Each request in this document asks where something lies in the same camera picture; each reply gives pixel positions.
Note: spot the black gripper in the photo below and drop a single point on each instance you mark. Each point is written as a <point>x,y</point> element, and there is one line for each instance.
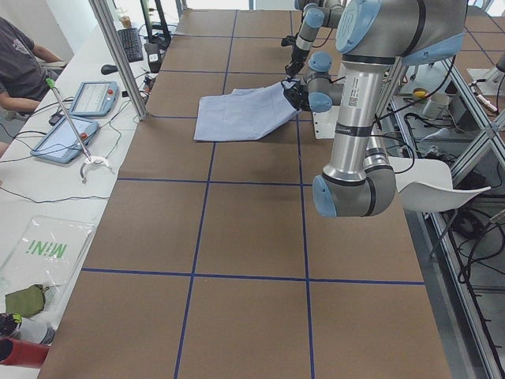
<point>296,58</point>
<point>292,95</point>

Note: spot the light blue striped shirt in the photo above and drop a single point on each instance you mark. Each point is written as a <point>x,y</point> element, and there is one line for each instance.
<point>246,114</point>

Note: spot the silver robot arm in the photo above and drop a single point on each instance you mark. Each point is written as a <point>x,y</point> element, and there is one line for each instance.
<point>315,15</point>
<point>343,50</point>

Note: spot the white curved plastic sheet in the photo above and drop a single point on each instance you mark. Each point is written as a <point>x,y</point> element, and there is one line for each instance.
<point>425,185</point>

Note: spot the black keyboard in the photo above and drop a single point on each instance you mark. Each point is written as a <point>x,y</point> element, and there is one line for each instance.
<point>131,44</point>

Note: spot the brown paper table mat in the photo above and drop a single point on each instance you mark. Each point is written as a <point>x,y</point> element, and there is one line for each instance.
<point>211,261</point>

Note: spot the far blue teach pendant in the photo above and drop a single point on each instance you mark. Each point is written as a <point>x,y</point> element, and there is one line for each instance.
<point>94,99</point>

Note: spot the blue teach pendant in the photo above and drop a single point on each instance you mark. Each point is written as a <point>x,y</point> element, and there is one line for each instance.
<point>94,99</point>
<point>60,144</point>

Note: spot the metal grabber tool claw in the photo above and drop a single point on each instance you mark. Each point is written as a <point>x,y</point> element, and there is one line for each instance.
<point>89,158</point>

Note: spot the near blue teach pendant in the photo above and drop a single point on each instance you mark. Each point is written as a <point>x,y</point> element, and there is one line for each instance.
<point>60,144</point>

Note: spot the seated person grey shirt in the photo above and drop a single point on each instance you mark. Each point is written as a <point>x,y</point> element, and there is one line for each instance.
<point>23,79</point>

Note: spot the white MINI paper bag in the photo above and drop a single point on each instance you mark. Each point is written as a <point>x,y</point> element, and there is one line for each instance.
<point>47,253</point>

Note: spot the green cloth pouch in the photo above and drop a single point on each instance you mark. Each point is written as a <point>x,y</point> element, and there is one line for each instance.
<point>27,302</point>

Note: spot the red bottle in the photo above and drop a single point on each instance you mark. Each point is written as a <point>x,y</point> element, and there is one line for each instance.
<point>22,353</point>

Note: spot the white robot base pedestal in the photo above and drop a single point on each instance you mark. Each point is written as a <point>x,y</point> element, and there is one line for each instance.
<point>324,123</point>

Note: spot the aluminium frame post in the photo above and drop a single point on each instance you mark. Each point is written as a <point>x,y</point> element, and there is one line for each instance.
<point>106,23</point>

